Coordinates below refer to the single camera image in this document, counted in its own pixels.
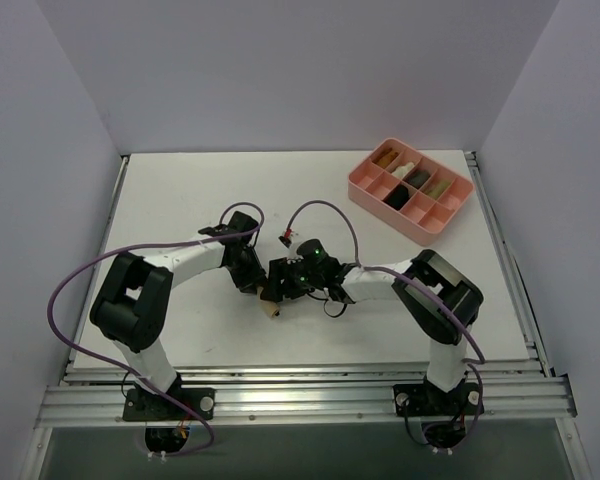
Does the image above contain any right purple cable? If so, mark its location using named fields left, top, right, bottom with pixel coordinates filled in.
left=279, top=200, right=486, bottom=451

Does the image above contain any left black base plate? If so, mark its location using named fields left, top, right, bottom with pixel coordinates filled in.
left=122, top=387, right=216, bottom=422

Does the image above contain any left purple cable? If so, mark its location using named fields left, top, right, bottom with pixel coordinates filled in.
left=47, top=201, right=266, bottom=457

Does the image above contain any black rolled cloth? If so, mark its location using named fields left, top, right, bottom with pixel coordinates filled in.
left=383, top=184, right=410, bottom=211

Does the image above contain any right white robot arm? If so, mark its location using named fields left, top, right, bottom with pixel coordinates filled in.
left=261, top=239, right=484, bottom=413

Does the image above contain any dark grey rolled cloth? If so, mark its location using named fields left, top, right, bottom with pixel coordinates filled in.
left=405, top=169, right=431, bottom=189

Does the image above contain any thin black wire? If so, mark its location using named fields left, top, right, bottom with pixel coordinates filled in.
left=307, top=289, right=351, bottom=320

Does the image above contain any pink compartment organizer box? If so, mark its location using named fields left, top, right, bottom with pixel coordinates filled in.
left=348, top=138, right=474, bottom=247

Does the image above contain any purple cable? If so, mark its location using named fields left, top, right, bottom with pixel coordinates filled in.
left=47, top=201, right=266, bottom=457
left=279, top=200, right=486, bottom=451

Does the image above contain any white rolled cloth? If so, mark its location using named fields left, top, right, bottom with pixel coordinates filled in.
left=391, top=162, right=415, bottom=180

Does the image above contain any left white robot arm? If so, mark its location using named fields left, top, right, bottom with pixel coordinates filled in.
left=89, top=211, right=266, bottom=419

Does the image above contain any beige underwear with navy trim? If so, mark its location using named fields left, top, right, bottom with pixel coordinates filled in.
left=257, top=286, right=280, bottom=319

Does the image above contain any aluminium rail frame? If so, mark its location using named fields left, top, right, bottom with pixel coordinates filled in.
left=38, top=150, right=580, bottom=479

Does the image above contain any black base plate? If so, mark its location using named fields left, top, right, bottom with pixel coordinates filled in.
left=122, top=387, right=216, bottom=422
left=392, top=381, right=484, bottom=417

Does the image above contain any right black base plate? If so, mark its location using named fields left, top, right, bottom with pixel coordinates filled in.
left=392, top=381, right=484, bottom=417

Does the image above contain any olive rolled cloth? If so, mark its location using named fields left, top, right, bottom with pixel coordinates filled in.
left=422, top=180, right=452, bottom=200

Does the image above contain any orange rolled cloth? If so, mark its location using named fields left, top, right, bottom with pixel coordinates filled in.
left=373, top=148, right=400, bottom=169

